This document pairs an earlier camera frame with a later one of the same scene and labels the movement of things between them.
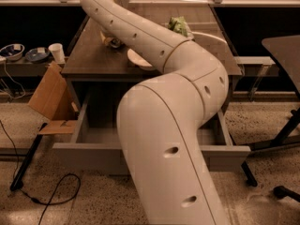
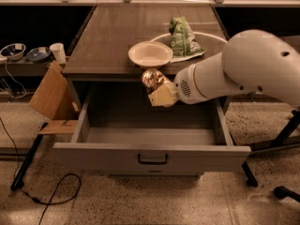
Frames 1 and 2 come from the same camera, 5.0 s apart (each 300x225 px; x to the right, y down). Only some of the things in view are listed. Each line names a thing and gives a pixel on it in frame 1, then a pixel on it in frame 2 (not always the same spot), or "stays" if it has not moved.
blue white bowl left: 12,52 stays
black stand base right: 280,191 stays
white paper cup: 56,50 stays
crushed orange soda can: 114,42 -> 152,79
